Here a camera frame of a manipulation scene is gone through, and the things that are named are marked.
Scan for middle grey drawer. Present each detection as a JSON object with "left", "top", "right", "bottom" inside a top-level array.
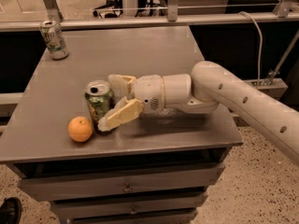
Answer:
[{"left": 51, "top": 191, "right": 207, "bottom": 218}]

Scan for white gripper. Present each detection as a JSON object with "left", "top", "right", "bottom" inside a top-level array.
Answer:
[{"left": 97, "top": 75, "right": 164, "bottom": 132}]

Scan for black office chair base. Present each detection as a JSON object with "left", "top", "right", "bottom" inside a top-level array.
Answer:
[{"left": 93, "top": 0, "right": 122, "bottom": 19}]

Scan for black shoe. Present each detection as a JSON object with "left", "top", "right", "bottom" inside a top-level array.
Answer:
[{"left": 0, "top": 197, "right": 21, "bottom": 224}]

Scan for bottom grey drawer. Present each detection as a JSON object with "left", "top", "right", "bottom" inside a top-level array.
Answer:
[{"left": 72, "top": 208, "right": 197, "bottom": 224}]

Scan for white 7up can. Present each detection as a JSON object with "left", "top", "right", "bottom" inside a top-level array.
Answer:
[{"left": 39, "top": 21, "right": 69, "bottom": 60}]

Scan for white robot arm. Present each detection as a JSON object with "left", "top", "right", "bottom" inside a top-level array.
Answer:
[{"left": 98, "top": 61, "right": 299, "bottom": 164}]

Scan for green soda can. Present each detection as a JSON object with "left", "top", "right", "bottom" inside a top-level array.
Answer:
[{"left": 84, "top": 80, "right": 114, "bottom": 133}]

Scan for top grey drawer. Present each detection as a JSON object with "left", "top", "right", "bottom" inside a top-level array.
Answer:
[{"left": 19, "top": 162, "right": 225, "bottom": 202}]

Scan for orange fruit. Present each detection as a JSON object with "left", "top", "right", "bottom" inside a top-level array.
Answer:
[{"left": 68, "top": 117, "right": 93, "bottom": 143}]

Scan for grey drawer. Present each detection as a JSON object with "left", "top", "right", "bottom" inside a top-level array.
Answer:
[
  {"left": 72, "top": 208, "right": 197, "bottom": 224},
  {"left": 19, "top": 162, "right": 225, "bottom": 202},
  {"left": 51, "top": 191, "right": 207, "bottom": 218}
]

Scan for grey drawer cabinet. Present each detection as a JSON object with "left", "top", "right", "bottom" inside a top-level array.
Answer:
[{"left": 0, "top": 27, "right": 241, "bottom": 224}]

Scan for white cable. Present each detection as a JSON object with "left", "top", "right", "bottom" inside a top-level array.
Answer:
[{"left": 238, "top": 11, "right": 263, "bottom": 87}]

